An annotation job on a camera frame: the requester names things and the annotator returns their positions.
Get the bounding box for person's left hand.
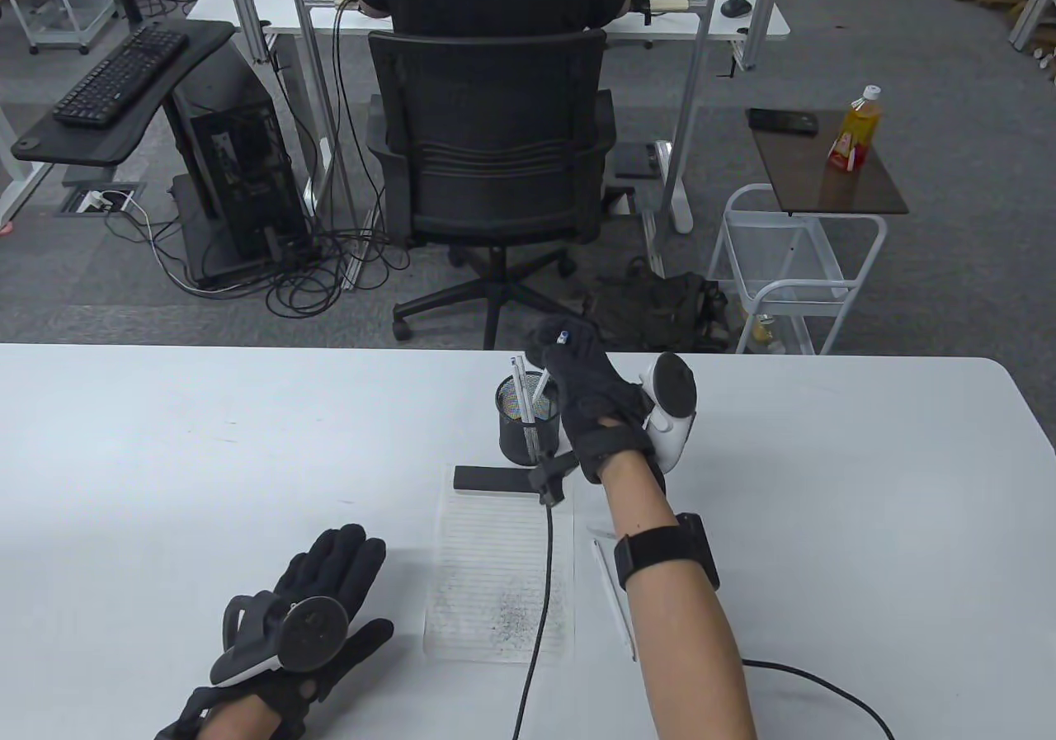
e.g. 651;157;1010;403
239;524;395;726

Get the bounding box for person's right hand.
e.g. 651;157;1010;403
526;315;653;485

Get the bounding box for white mechanical pencil blue cap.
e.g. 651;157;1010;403
592;539;638;663
530;329;572;404

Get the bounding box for white mechanical pencil yellow cap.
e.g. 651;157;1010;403
519;356;541;454

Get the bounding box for person's left forearm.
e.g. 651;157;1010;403
198;691;285;740

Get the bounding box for person's right forearm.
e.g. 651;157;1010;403
598;451;758;740

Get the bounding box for grey white hand controller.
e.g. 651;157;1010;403
208;592;349;687
635;352;698;470

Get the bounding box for black mesh pen holder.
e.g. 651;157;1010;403
495;371;568;467

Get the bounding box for black backpack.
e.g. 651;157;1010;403
577;257;731;353

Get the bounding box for black rectangular block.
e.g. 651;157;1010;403
453;465;562;495

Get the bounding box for lined paper sheet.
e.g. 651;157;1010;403
423;464;576;665

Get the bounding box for black armband with battery box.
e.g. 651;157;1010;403
613;513;720;592

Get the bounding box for black mesh office chair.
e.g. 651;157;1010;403
367;29;618;351

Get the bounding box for dark brown board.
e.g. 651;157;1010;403
747;107;910;217

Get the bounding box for black smartphone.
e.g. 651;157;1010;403
747;107;820;137

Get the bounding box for yellow drink bottle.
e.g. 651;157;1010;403
827;85;882;173

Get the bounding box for black desk clamp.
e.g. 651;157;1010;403
716;26;750;79

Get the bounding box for black computer tower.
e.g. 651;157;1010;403
169;47;314;279

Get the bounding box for grey floor socket box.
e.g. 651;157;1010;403
56;181;148;219

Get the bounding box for black keyboard tray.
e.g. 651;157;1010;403
11;20;238;168

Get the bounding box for black keyboard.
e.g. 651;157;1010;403
52;25;191;129

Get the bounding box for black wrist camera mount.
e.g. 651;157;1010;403
155;686;219;740
528;447;578;508

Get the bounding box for black braided cable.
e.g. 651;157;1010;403
511;502;896;740

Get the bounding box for white wire cart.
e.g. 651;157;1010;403
708;183;889;356

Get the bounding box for tangle of black cables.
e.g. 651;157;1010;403
103;0;413;318

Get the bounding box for aluminium frame post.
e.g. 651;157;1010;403
283;0;341;196
219;0;275;64
652;0;728;235
737;0;786;73

